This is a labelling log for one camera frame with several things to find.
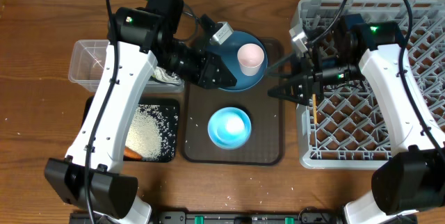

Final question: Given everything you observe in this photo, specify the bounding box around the wooden chopstick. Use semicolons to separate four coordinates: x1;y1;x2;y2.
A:
312;93;318;125

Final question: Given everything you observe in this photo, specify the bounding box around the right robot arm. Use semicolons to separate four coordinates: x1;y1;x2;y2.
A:
268;14;444;223

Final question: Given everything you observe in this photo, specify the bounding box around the light blue bowl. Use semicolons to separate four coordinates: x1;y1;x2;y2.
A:
207;107;252;150

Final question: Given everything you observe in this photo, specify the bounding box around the light blue cup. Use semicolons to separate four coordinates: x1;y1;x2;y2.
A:
216;112;245;140

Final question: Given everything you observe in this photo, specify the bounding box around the pink cup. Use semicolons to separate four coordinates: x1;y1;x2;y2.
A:
237;43;265;77

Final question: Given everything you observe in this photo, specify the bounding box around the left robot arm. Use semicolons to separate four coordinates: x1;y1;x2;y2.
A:
44;8;236;223

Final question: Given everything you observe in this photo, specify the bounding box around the clear plastic bin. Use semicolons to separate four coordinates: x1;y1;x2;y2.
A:
69;40;184;94

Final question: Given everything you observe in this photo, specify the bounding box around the white rice pile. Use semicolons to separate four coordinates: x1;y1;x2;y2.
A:
124;104;179;162

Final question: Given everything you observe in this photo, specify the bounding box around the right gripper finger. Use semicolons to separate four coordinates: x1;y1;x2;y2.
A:
266;52;298;78
267;73;314;106

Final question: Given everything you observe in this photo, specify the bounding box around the orange carrot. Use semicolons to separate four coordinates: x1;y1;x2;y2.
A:
124;147;143;161

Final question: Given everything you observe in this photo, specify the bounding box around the grey dishwasher rack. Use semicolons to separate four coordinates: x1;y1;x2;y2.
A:
291;0;444;170

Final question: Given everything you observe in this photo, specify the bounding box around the black tray bin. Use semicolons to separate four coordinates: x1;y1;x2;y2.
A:
81;95;181;163

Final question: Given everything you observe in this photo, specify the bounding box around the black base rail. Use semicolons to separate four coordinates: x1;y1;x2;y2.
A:
68;210;418;224

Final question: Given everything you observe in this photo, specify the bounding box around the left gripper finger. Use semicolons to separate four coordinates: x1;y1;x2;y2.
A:
200;56;237;89
199;14;218;38

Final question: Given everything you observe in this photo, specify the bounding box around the dark blue plate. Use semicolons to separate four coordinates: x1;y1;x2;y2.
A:
207;31;268;91

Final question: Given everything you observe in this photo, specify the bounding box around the brown serving tray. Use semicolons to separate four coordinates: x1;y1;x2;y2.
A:
180;35;285;166

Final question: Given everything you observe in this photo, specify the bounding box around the white tissue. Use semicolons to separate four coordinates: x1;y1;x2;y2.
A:
152;67;182;86

